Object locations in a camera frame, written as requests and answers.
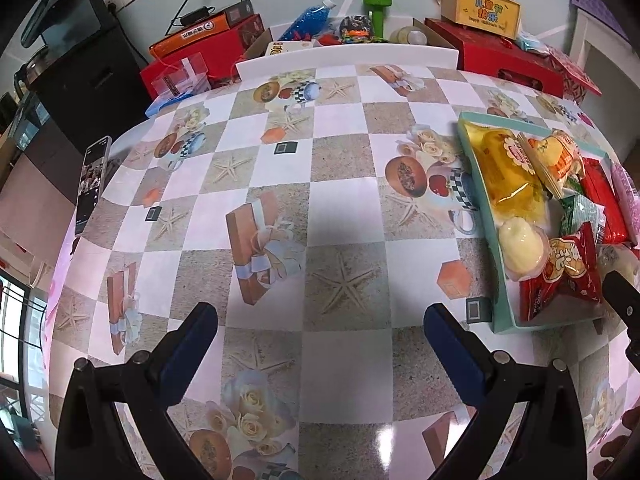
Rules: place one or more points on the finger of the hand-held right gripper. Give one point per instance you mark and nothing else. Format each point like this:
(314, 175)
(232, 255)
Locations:
(622, 295)

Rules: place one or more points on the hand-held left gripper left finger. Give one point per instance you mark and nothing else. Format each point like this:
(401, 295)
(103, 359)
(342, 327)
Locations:
(187, 345)

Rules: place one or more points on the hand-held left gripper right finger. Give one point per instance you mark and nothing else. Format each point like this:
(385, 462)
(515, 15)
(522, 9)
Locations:
(450, 345)

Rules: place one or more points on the teal brick-print snack packet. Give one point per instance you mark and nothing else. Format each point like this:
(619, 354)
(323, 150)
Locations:
(582, 215)

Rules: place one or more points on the green rimmed white tray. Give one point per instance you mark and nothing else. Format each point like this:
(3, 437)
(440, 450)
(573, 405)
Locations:
(490, 260)

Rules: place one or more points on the long red snack packet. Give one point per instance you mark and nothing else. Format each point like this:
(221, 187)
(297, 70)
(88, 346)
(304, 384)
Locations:
(605, 200)

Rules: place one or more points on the pink snack packet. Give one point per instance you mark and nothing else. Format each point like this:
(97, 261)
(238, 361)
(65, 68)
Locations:
(627, 195)

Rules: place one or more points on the clear packet of yellow cakes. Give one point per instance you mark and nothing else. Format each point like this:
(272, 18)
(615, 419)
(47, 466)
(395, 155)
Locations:
(520, 245)

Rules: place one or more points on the cream swiss roll packet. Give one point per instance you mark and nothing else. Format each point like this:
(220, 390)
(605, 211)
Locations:
(555, 155)

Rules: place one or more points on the yellow transparent snack packet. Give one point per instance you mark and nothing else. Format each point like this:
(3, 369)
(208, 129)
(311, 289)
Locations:
(500, 180)

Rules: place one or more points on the red peanut snack bag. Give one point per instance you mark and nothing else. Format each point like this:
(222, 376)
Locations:
(565, 275)

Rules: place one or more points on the checkered printed tablecloth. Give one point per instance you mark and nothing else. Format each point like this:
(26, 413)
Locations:
(325, 210)

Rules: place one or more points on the smartphone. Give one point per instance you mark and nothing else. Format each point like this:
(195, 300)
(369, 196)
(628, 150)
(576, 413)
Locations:
(92, 180)

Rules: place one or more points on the red patterned box lid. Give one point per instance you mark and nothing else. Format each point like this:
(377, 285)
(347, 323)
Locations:
(575, 75)

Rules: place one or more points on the light blue packet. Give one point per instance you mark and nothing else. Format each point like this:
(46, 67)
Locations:
(165, 105)

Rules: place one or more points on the white desk shelf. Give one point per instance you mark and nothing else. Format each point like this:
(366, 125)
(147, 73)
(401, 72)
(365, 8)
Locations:
(582, 35)

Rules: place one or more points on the clear plastic box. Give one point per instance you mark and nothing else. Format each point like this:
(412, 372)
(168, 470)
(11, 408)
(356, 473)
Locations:
(177, 77)

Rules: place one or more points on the blue wet wipes pack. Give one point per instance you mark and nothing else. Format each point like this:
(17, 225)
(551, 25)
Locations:
(532, 42)

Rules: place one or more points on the red gift box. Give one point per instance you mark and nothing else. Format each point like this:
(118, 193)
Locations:
(495, 55)

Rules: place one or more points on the black cabinet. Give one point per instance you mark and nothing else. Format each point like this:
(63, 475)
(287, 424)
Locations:
(90, 90)

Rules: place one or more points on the purple plastic basket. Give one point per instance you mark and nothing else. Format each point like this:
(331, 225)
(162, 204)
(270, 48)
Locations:
(595, 5)

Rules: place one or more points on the orange box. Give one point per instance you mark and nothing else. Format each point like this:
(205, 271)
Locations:
(195, 35)

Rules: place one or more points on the yellow tin box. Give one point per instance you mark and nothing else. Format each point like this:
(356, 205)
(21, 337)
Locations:
(280, 49)

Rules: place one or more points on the brown cardboard toy box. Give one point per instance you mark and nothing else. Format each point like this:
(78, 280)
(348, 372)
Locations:
(435, 35)

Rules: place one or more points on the clear plastic ball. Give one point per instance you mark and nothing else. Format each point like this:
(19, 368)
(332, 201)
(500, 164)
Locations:
(410, 36)

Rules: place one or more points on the black power adapter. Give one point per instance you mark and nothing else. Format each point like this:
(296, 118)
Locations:
(195, 16)

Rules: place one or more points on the colourful toy pile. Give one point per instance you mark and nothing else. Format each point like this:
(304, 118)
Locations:
(352, 30)

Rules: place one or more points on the black box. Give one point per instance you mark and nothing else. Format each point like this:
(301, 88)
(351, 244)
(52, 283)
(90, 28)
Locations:
(239, 12)

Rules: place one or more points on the green dumbbell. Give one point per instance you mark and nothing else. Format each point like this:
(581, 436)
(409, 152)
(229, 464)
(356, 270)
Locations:
(376, 15)

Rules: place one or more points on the blue bead bottle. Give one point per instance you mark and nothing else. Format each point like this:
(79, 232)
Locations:
(307, 20)

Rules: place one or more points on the black monitor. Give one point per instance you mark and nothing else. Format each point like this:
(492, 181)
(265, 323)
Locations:
(70, 15)

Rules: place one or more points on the window frame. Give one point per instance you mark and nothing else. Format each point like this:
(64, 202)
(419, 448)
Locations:
(20, 320)

